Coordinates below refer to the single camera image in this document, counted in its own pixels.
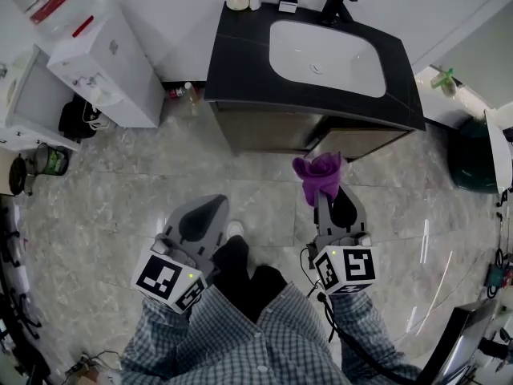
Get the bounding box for person's checked shirt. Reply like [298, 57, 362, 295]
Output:
[119, 281, 422, 385]

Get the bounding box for teal device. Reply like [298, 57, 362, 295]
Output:
[487, 263, 509, 292]

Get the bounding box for person's left forearm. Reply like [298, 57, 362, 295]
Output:
[135, 294, 201, 348]

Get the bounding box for black mesh waste bin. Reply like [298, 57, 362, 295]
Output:
[34, 142, 70, 176]

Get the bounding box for person's right forearm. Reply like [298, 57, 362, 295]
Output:
[326, 290, 396, 360]

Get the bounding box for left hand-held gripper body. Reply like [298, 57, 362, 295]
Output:
[130, 232, 221, 314]

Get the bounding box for black round stool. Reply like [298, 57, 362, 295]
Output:
[8, 154, 35, 196]

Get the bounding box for white water dispenser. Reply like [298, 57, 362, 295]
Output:
[46, 4, 166, 129]

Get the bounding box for dark green tub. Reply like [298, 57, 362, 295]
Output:
[447, 116, 502, 194]

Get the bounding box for black faucet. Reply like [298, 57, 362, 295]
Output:
[319, 0, 358, 26]

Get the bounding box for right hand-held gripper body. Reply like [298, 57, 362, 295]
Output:
[311, 229, 381, 296]

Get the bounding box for yellow liquid bottle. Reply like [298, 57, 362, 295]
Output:
[183, 81, 201, 106]

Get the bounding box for dark vanity cabinet black top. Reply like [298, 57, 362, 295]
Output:
[203, 1, 426, 163]

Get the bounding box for purple cloth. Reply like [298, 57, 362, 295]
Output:
[291, 152, 344, 208]

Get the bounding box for white sink basin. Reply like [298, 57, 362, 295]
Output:
[268, 19, 388, 99]

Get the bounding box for white basket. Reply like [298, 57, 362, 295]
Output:
[82, 102, 112, 131]

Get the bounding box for white panel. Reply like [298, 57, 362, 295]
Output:
[483, 108, 513, 194]

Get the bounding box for white cabinet with sink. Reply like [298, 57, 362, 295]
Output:
[0, 44, 83, 152]

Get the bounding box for green spray bottle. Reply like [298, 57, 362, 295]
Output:
[430, 67, 458, 97]

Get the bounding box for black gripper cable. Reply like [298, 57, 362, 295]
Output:
[299, 245, 406, 383]

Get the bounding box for black monitor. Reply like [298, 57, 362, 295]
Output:
[418, 298, 500, 385]

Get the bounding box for clear water jug red label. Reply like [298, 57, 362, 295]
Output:
[10, 0, 113, 42]

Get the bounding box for person's black trousers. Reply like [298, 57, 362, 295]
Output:
[212, 234, 289, 324]

